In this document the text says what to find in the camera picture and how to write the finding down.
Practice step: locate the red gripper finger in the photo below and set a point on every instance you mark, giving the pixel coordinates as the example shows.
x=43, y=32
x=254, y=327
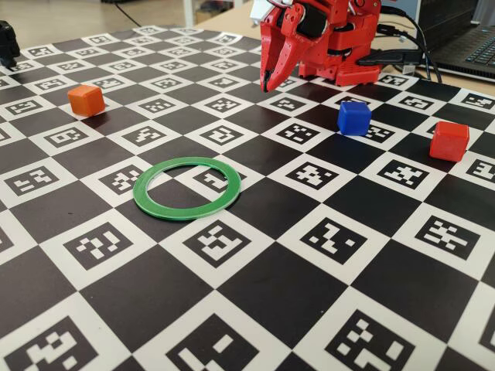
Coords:
x=294, y=42
x=267, y=58

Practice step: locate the blue cube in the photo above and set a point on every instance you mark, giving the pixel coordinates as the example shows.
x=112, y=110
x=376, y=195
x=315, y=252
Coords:
x=354, y=120

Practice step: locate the red cube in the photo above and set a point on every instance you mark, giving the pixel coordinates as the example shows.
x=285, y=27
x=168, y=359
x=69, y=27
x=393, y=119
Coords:
x=448, y=143

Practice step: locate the orange cube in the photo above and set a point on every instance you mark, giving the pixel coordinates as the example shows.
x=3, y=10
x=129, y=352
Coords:
x=86, y=101

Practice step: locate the red robot arm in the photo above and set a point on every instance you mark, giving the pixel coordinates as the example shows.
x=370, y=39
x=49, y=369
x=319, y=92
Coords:
x=356, y=35

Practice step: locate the white metal leg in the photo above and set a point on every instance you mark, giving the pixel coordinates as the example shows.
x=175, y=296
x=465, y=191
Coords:
x=189, y=11

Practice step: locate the black laptop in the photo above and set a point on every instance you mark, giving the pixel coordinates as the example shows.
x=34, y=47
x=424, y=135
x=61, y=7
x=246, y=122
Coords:
x=464, y=42

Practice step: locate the black white marker mat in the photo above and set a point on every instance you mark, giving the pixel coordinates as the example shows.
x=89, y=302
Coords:
x=270, y=270

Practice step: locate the black plastic device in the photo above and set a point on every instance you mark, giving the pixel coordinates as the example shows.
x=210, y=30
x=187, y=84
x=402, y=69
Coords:
x=8, y=42

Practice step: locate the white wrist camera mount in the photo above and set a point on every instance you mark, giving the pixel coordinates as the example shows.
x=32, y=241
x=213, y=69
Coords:
x=258, y=11

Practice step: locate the red lattice base plate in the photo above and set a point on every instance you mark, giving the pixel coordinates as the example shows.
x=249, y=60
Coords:
x=348, y=73

